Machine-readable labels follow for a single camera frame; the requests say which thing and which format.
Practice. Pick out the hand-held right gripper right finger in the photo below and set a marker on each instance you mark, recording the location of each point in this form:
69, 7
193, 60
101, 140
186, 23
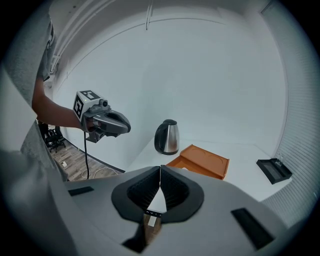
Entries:
220, 220

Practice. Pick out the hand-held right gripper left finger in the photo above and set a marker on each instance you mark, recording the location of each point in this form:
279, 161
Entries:
100, 212

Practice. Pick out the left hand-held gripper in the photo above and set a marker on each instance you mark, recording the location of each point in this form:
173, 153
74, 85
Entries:
81, 105

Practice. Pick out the orange box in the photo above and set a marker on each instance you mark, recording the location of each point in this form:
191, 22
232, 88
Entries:
200, 162

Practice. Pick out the person's left forearm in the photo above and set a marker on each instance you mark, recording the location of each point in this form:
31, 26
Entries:
55, 112

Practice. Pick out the person's left hand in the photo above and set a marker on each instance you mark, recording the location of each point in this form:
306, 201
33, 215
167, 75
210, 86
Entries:
92, 125

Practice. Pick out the steel electric kettle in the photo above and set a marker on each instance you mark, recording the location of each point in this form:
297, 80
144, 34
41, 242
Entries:
168, 138

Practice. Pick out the white power strip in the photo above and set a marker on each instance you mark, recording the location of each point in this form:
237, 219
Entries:
64, 164

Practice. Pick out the black office chair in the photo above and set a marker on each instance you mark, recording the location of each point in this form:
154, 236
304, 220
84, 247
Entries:
53, 137

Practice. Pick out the black square tray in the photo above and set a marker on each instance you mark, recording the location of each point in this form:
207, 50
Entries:
273, 171

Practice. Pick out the clear glass cup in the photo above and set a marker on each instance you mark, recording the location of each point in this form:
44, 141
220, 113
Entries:
278, 161

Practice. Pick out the person's gray shirt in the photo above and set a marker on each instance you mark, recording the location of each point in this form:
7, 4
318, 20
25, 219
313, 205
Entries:
30, 45

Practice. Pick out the white window blinds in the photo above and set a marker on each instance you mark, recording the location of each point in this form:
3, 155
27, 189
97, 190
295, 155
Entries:
300, 125

